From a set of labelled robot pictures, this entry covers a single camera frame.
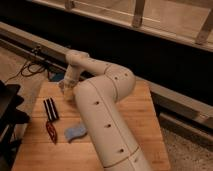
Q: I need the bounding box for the black white striped block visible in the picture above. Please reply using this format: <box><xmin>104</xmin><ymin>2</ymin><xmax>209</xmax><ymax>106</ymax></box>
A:
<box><xmin>43</xmin><ymin>98</ymin><xmax>59</xmax><ymax>122</ymax></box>

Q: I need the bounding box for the metal floor rail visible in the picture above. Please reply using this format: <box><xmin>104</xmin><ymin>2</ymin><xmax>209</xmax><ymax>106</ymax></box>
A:
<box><xmin>0</xmin><ymin>21</ymin><xmax>213</xmax><ymax>129</ymax></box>

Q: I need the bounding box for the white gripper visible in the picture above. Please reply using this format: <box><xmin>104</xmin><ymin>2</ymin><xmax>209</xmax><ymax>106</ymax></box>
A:
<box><xmin>64</xmin><ymin>75</ymin><xmax>78</xmax><ymax>99</ymax></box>

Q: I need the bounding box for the black floor cable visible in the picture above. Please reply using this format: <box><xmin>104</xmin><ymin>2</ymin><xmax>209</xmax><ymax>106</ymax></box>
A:
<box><xmin>3</xmin><ymin>58</ymin><xmax>54</xmax><ymax>84</ymax></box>

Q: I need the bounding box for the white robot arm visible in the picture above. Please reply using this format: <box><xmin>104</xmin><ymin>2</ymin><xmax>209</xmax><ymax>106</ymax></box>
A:
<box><xmin>64</xmin><ymin>50</ymin><xmax>153</xmax><ymax>171</ymax></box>

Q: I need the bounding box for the white ceramic cup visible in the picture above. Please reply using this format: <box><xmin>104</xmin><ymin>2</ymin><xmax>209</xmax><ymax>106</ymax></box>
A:
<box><xmin>58</xmin><ymin>80</ymin><xmax>74</xmax><ymax>101</ymax></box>

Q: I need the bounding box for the blue sponge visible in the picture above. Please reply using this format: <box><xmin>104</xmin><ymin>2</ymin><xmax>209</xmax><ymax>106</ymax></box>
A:
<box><xmin>64</xmin><ymin>123</ymin><xmax>87</xmax><ymax>142</ymax></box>

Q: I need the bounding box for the metal window frame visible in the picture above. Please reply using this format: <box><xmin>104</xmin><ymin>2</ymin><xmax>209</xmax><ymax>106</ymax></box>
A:
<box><xmin>28</xmin><ymin>0</ymin><xmax>213</xmax><ymax>52</ymax></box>

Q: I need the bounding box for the blue object behind table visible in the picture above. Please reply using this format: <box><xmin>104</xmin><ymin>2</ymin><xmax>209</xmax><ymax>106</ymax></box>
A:
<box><xmin>50</xmin><ymin>73</ymin><xmax>64</xmax><ymax>82</ymax></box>

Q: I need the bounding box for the black chair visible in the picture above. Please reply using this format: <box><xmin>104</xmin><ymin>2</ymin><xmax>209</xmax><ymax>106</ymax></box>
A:
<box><xmin>0</xmin><ymin>80</ymin><xmax>30</xmax><ymax>168</ymax></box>

